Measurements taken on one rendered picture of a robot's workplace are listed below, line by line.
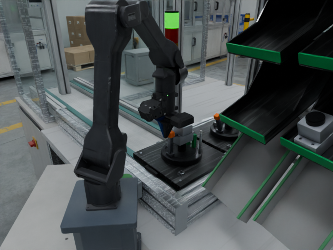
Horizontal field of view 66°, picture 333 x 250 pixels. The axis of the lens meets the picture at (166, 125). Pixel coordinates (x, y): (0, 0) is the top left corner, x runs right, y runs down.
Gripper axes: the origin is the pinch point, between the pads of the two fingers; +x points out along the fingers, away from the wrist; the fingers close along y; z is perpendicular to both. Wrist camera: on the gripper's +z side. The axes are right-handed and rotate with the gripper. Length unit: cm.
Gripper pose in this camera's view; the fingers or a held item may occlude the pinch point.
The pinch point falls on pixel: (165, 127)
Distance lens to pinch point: 79.3
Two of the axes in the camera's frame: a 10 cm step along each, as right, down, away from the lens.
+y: 6.5, 3.3, -6.9
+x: 0.0, 9.0, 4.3
